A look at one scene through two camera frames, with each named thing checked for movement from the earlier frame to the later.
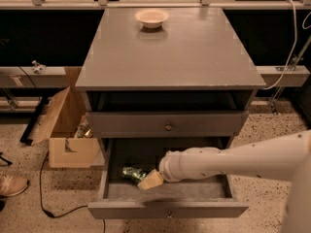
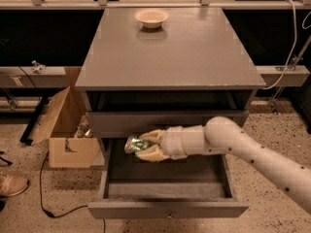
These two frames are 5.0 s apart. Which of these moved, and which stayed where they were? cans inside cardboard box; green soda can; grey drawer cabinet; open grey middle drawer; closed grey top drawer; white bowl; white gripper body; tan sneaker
Moved: white gripper body; green soda can
Stayed: cans inside cardboard box; white bowl; open grey middle drawer; tan sneaker; closed grey top drawer; grey drawer cabinet
